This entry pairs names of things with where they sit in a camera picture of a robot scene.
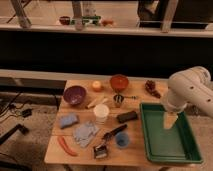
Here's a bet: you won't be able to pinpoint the red chili pepper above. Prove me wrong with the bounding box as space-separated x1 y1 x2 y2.
57 136 78 156

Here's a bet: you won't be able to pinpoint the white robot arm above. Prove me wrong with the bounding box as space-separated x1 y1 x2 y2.
160 66 213 129

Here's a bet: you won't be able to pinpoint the blue plastic cup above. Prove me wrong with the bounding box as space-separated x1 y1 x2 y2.
115 132 130 148

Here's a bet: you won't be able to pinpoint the metal measuring cup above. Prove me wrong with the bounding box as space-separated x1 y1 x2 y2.
113 94 138 108

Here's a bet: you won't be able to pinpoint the white paper cup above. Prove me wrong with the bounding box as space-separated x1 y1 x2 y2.
93 104 109 123

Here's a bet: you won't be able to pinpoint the green plastic tray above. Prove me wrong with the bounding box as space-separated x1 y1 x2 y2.
140 103 203 164

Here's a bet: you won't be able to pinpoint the black rectangular block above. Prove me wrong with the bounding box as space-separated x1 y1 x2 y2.
117 111 138 123

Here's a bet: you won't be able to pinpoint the orange bowl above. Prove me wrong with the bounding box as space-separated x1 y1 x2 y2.
110 74 129 92

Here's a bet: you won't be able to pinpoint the wooden table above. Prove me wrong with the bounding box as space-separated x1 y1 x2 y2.
44 79 198 168

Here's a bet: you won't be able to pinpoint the beige wooden stick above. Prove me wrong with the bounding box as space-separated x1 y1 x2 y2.
86 96 108 109

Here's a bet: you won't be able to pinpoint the yellow round fruit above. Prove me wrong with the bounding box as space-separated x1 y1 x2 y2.
92 81 102 92

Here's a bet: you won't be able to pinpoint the light blue cloth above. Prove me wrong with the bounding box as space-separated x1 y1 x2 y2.
73 121 99 148

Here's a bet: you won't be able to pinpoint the purple bowl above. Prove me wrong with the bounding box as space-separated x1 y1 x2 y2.
63 85 86 105

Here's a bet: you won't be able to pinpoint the blue sponge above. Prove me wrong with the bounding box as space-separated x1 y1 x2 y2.
59 114 79 129

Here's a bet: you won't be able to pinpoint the orange background object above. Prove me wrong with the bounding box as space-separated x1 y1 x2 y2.
101 19 114 27

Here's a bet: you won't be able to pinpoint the green background object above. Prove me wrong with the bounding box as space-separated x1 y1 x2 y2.
70 16 101 25

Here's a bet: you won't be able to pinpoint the dark red background bowl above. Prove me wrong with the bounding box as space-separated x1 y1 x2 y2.
59 16 70 25

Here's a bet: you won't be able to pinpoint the black stand leg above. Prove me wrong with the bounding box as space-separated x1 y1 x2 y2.
0 124 29 145

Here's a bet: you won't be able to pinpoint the black handled brush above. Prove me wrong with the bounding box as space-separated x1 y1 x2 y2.
93 124 127 159

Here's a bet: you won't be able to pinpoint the black cables on floor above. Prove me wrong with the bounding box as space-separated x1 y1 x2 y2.
0 91 33 118

